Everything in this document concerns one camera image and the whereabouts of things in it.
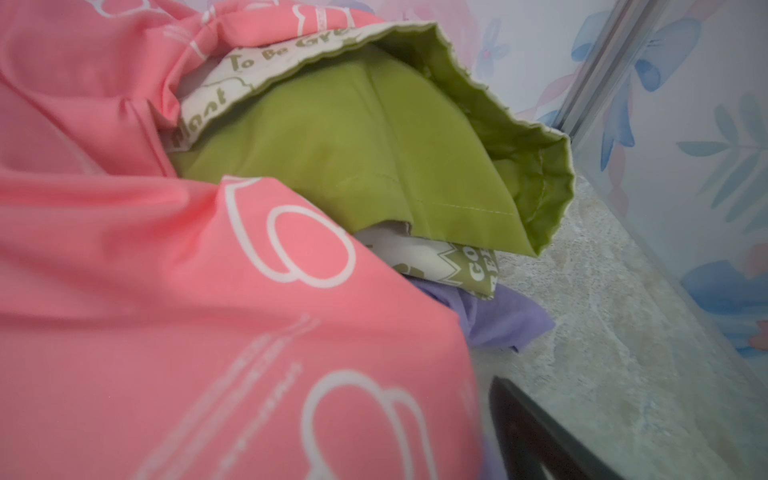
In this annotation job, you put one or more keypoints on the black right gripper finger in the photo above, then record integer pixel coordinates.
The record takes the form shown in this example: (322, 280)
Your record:
(533, 445)

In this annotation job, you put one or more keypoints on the purple cloth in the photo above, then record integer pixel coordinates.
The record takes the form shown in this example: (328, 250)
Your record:
(509, 320)

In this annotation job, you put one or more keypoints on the green and white printed cloth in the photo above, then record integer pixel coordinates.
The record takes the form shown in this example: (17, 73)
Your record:
(387, 133)

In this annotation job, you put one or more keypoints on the pink printed cloth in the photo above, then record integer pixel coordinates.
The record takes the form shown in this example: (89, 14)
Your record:
(160, 328)

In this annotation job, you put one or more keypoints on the aluminium corner post right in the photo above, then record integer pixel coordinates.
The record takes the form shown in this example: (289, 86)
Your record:
(623, 35)

